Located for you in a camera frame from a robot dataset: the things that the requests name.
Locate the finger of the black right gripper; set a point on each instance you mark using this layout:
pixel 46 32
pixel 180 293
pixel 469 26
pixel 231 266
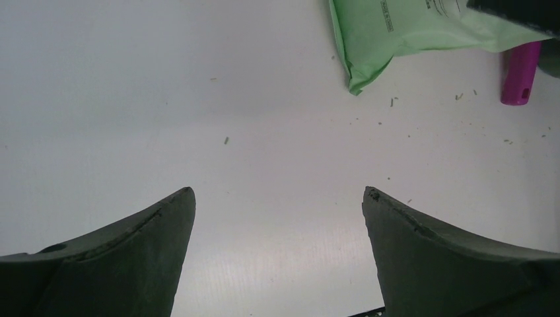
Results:
pixel 538 15

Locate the magenta plastic scoop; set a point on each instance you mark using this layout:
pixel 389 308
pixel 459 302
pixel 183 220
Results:
pixel 521 66

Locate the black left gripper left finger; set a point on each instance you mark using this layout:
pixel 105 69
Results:
pixel 129 268

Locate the green cat litter bag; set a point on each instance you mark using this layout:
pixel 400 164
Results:
pixel 370 33

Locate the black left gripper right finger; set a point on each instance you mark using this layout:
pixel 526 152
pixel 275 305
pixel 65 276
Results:
pixel 427 267

